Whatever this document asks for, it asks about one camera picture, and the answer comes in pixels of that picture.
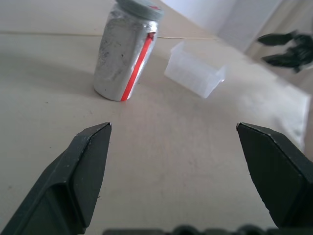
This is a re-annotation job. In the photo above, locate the grey cylindrical cup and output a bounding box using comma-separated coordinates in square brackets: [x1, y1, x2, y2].
[92, 3, 160, 102]

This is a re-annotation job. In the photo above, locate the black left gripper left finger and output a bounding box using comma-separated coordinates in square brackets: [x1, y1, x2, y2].
[0, 122, 112, 235]

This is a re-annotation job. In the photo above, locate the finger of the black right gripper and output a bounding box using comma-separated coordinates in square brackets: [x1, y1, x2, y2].
[256, 30, 299, 47]
[261, 50, 303, 69]

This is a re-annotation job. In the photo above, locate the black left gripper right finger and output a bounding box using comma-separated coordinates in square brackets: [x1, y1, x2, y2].
[235, 122, 313, 235]

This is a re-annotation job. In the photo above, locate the clear plastic container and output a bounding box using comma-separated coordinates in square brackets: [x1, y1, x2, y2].
[164, 41, 227, 99]

